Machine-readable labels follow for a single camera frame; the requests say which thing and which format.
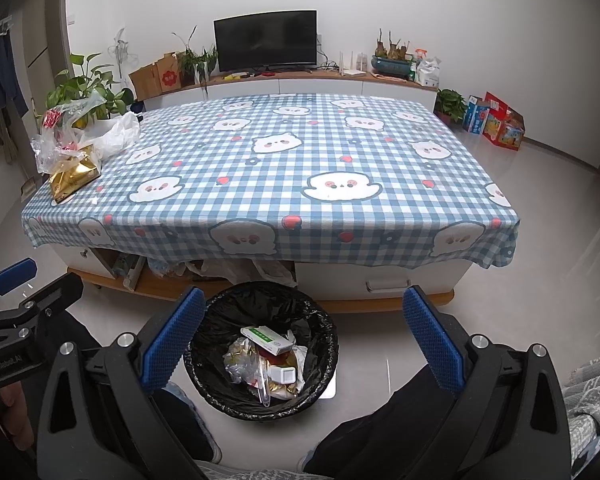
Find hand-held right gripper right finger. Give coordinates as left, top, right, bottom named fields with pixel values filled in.
left=402, top=285, right=573, bottom=480

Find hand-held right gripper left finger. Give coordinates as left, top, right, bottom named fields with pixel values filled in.
left=36, top=286, right=208, bottom=480

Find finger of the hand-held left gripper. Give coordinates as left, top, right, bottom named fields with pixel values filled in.
left=0, top=257, right=38, bottom=306
left=0, top=275, right=84, bottom=346

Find trash bin with black liner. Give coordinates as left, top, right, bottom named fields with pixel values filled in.
left=182, top=281, right=340, bottom=423

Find green white carton box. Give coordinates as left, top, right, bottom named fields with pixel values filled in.
left=240, top=325, right=296, bottom=357

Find gold foil bag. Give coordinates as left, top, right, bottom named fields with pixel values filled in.
left=235, top=340, right=307, bottom=396
left=47, top=152, right=103, bottom=206

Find person's left hand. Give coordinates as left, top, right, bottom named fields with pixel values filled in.
left=0, top=382, right=33, bottom=458

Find plastic bags under table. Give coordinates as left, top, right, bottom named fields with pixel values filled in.
left=147, top=258, right=297, bottom=288

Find person's right leg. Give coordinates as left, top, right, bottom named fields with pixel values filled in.
left=302, top=360, right=461, bottom=480

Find white table with drawers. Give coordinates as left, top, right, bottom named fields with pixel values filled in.
left=62, top=245, right=456, bottom=313

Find clear red printed plastic bag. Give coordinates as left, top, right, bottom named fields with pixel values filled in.
left=30, top=92, right=111, bottom=176

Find grey patterned cloth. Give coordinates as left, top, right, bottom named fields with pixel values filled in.
left=195, top=360, right=600, bottom=480

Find hanging dark clothes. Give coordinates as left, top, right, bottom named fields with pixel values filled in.
left=0, top=30, right=31, bottom=161

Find large pothos plant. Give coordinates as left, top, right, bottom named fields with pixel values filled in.
left=47, top=52, right=135, bottom=121

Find blue checked tablecloth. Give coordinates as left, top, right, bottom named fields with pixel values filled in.
left=21, top=92, right=521, bottom=268

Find plain cardboard box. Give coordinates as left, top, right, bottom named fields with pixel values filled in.
left=128, top=65, right=162, bottom=102

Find blue printed box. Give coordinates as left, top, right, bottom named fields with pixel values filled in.
left=462, top=95, right=491, bottom=135

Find small pothos plant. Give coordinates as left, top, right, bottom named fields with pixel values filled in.
left=435, top=89, right=468, bottom=123

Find cardboard box with red flower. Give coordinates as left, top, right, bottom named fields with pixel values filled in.
left=155, top=52, right=182, bottom=92

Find white bag on cabinet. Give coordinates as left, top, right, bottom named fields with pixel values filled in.
left=415, top=55, right=442, bottom=88

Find white wooden tv cabinet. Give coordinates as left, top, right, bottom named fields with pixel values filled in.
left=140, top=70, right=438, bottom=113

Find potted orchid plant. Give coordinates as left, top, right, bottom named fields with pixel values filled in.
left=172, top=25, right=220, bottom=88

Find blue bonsai pot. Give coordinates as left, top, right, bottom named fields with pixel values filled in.
left=371, top=27, right=415, bottom=78

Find white router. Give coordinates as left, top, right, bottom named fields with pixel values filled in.
left=339, top=50, right=367, bottom=77

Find black television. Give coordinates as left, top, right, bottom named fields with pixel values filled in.
left=213, top=10, right=318, bottom=73

